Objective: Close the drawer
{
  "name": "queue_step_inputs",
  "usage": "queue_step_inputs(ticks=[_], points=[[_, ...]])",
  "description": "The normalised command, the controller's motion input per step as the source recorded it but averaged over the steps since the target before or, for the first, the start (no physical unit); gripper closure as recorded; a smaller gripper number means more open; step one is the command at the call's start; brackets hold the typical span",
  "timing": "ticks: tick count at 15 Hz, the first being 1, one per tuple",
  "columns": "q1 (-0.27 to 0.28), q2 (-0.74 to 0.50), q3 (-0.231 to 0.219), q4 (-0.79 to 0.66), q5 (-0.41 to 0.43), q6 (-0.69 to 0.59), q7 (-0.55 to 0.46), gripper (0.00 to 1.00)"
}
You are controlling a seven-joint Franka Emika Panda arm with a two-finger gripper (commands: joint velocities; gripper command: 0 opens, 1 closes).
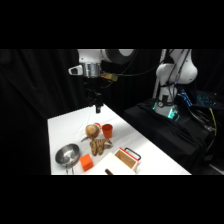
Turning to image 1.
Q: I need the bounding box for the backlit keyboard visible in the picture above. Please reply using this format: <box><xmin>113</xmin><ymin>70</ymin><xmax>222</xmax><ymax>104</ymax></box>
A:
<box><xmin>195</xmin><ymin>89</ymin><xmax>221</xmax><ymax>108</ymax></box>

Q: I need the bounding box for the black cloth-covered robot stand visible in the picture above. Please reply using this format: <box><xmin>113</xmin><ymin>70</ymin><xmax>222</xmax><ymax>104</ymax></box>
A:
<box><xmin>122</xmin><ymin>98</ymin><xmax>218</xmax><ymax>176</ymax></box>

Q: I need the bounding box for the black curtain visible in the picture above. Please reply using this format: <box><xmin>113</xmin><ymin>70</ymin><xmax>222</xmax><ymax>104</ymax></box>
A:
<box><xmin>0</xmin><ymin>49</ymin><xmax>224</xmax><ymax>176</ymax></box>

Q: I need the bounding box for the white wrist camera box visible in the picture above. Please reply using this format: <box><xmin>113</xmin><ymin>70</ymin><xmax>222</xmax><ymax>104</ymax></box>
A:
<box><xmin>68</xmin><ymin>64</ymin><xmax>84</xmax><ymax>77</ymax></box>

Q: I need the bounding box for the orange plastic cup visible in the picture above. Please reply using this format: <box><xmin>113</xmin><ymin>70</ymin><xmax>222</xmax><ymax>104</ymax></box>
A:
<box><xmin>101</xmin><ymin>123</ymin><xmax>114</xmax><ymax>139</ymax></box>

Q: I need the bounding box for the yellow cable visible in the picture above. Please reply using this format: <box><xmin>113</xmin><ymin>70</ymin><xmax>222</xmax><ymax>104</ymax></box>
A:
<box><xmin>208</xmin><ymin>107</ymin><xmax>218</xmax><ymax>138</ymax></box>

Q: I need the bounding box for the green base light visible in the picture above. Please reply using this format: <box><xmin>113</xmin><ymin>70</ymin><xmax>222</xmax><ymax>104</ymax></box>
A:
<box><xmin>151</xmin><ymin>101</ymin><xmax>182</xmax><ymax>122</ymax></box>

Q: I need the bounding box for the striped tiger plush toy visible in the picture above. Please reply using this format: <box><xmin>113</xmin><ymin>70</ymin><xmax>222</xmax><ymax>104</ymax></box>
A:
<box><xmin>89</xmin><ymin>138</ymin><xmax>114</xmax><ymax>157</ymax></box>

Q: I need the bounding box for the steel metal bowl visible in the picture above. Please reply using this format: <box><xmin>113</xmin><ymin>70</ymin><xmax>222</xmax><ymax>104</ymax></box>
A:
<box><xmin>54</xmin><ymin>143</ymin><xmax>81</xmax><ymax>167</ymax></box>

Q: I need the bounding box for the light wooden drawer cabinet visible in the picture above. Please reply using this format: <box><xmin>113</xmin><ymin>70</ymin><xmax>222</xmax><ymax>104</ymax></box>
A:
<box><xmin>87</xmin><ymin>151</ymin><xmax>138</xmax><ymax>176</ymax></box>

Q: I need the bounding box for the orange cube block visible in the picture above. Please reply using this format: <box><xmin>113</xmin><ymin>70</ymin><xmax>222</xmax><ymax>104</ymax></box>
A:
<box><xmin>79</xmin><ymin>153</ymin><xmax>95</xmax><ymax>173</ymax></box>

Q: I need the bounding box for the round brown plush toy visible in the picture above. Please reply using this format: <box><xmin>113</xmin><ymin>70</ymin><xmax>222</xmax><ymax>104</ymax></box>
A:
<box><xmin>80</xmin><ymin>122</ymin><xmax>102</xmax><ymax>143</ymax></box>

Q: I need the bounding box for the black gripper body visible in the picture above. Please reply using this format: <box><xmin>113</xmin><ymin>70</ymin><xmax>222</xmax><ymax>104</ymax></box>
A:
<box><xmin>83</xmin><ymin>77</ymin><xmax>104</xmax><ymax>108</ymax></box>

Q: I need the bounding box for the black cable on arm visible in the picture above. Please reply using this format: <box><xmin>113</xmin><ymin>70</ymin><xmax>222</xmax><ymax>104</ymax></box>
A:
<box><xmin>114</xmin><ymin>49</ymin><xmax>141</xmax><ymax>80</ymax></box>

